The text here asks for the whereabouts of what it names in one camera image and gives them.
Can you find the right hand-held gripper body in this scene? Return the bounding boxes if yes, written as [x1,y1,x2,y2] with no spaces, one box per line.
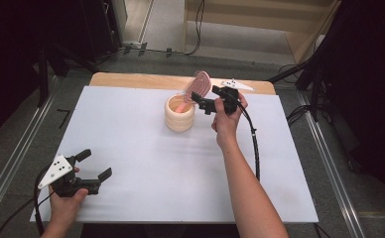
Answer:
[199,78,256,117]

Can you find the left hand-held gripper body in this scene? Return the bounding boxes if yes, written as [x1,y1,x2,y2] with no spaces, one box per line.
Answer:
[37,154,101,198]

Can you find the pink hairbrush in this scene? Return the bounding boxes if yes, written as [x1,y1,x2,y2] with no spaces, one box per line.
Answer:
[175,69,212,114]

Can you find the cream ribbed cup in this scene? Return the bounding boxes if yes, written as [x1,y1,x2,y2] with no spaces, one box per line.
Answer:
[164,93,196,134]

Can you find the person's right hand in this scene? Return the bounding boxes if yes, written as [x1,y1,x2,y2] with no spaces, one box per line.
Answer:
[210,92,249,154]

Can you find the person's left hand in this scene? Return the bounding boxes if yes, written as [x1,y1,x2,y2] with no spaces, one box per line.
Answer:
[48,167,89,230]

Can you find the white table board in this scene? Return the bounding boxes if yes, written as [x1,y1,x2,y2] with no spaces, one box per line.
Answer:
[30,85,320,224]

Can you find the wooden table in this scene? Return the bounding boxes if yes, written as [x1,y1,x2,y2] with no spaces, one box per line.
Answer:
[88,71,277,96]

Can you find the light wooden shelf unit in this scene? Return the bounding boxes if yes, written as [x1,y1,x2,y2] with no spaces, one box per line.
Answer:
[183,0,342,65]

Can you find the black tripod stand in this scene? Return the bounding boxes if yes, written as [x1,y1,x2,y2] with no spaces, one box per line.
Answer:
[268,49,330,123]
[31,39,99,108]

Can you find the black cabinet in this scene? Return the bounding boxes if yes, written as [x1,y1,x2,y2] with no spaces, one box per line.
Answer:
[77,0,129,62]

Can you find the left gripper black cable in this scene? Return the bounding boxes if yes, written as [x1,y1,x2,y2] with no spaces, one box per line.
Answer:
[0,165,55,238]

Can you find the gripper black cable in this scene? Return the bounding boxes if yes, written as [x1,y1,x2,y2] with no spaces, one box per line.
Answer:
[237,98,262,182]
[0,165,55,238]

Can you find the metal floor rail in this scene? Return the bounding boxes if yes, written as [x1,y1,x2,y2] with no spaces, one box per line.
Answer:
[296,90,367,238]
[0,77,61,229]

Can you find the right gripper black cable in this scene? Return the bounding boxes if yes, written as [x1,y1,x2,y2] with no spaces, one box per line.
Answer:
[237,98,262,182]

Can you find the hanging black cable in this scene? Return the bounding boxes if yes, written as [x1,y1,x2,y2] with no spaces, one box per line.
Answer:
[167,0,206,57]

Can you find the black floor cables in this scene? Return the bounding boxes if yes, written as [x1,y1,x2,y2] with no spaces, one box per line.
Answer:
[285,104,314,127]

